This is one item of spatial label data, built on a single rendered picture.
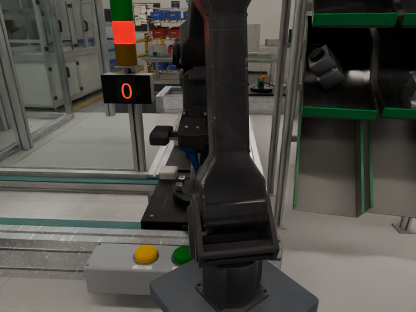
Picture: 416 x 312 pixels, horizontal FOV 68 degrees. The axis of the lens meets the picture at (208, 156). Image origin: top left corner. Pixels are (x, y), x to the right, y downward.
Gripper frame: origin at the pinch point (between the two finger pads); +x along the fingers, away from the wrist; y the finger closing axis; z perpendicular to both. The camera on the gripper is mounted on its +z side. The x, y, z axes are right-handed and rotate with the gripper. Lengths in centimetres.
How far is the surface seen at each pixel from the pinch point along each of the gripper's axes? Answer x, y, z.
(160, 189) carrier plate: 12.3, -10.5, -9.3
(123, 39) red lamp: -22.9, -18.6, -16.5
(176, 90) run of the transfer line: 13, -29, -151
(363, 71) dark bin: -16.6, 34.8, -11.6
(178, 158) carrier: 12.0, -9.0, -29.6
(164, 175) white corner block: 11.1, -10.5, -15.1
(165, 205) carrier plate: 12.4, -7.9, -2.2
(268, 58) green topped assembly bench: 21, 77, -512
